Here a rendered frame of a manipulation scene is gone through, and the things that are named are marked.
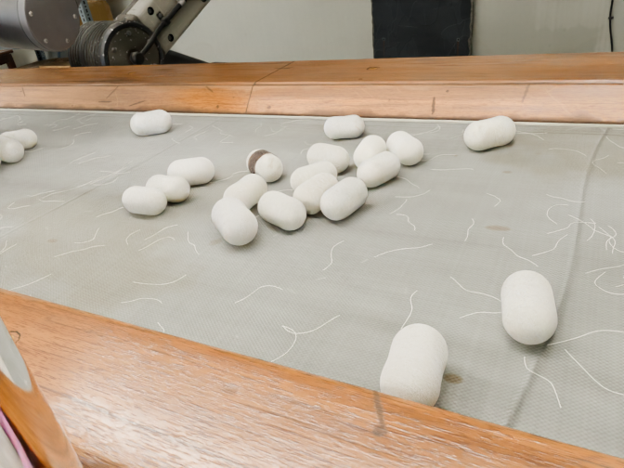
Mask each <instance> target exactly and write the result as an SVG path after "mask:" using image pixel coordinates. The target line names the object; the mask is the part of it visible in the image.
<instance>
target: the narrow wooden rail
mask: <svg viewBox="0 0 624 468"><path fill-rule="evenodd" d="M0 316H1V318H2V320H3V321H4V322H5V324H6V327H7V328H8V330H9V332H10V334H11V336H12V337H13V339H14V341H15V343H16V345H17V347H18V348H19V351H20V352H21V354H22V355H23V357H24V359H25V361H26V363H27V365H28V366H29V368H30V370H31V372H32V374H33V376H34V378H35V380H36V382H37V383H38V384H39V386H40V388H41V390H42V392H43V393H44V395H45V398H46V400H47V401H48V403H49V405H50V407H51V409H52V410H53V411H54V413H55V415H56V417H57V419H58V421H59V423H60V425H61V427H62V429H63V430H64V432H65V434H66V436H67V437H68V438H69V440H70V442H71V445H72V447H73V448H74V450H75V452H76V454H77V456H78V457H79V459H80V461H81V463H82V465H83V466H84V468H624V459H622V458H619V457H616V456H612V455H609V454H605V453H602V452H599V451H595V450H591V449H588V448H582V447H579V446H575V445H572V444H568V443H565V442H562V441H558V440H554V439H551V438H548V437H544V436H541V435H534V434H531V433H528V432H524V431H521V430H517V429H513V428H511V427H507V426H503V425H500V424H496V423H494V422H487V421H484V420H480V419H476V418H474V417H470V416H466V415H463V414H460V413H456V412H453V411H449V410H445V409H440V408H436V407H433V406H429V405H426V404H423V403H419V402H416V401H412V400H408V399H406V398H402V397H398V396H392V395H388V394H386V393H382V392H378V391H375V390H371V389H368V388H365V387H361V386H357V385H354V384H351V383H345V382H341V381H338V380H334V379H331V378H328V377H324V376H320V375H317V374H314V373H310V372H307V371H303V370H298V369H294V368H290V367H287V366H283V365H280V364H277V363H273V362H270V361H266V360H263V359H260V358H256V357H250V356H246V355H243V354H240V353H236V352H232V351H229V350H226V349H222V348H219V347H215V346H211V345H208V344H203V343H199V342H195V341H192V340H189V339H185V338H182V337H178V336H174V335H172V334H168V333H164V332H161V331H155V330H152V329H148V328H144V327H141V326H137V325H135V324H131V323H127V322H124V321H120V320H117V319H114V318H107V317H104V316H100V315H97V314H94V313H90V312H86V311H83V310H80V309H76V308H73V307H69V306H65V305H60V304H57V303H53V302H49V301H47V300H43V299H39V298H36V297H32V296H29V295H26V294H22V293H18V292H12V291H9V290H6V289H2V288H0Z"/></svg>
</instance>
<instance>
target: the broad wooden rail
mask: <svg viewBox="0 0 624 468"><path fill-rule="evenodd" d="M0 109H27V110H64V111H133V112H145V111H156V110H163V111H166V112H169V113H204V114H239V115H275V116H311V117H333V116H347V115H357V116H359V117H360V118H382V119H417V120H452V121H481V120H486V119H490V118H493V117H497V116H506V117H508V118H510V119H511V120H512V121H513V122H523V123H559V124H624V52H594V53H562V54H528V55H495V56H462V57H429V58H364V59H330V60H297V61H264V62H230V63H198V64H164V65H132V66H98V67H66V68H32V69H0Z"/></svg>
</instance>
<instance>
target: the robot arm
mask: <svg viewBox="0 0 624 468"><path fill-rule="evenodd" d="M81 2H82V0H0V46H1V47H8V48H19V49H31V50H42V51H52V52H61V51H65V50H67V49H68V48H70V47H71V46H72V45H73V44H74V42H75V40H76V38H77V36H78V33H79V29H80V15H79V9H78V8H79V5H80V4H81Z"/></svg>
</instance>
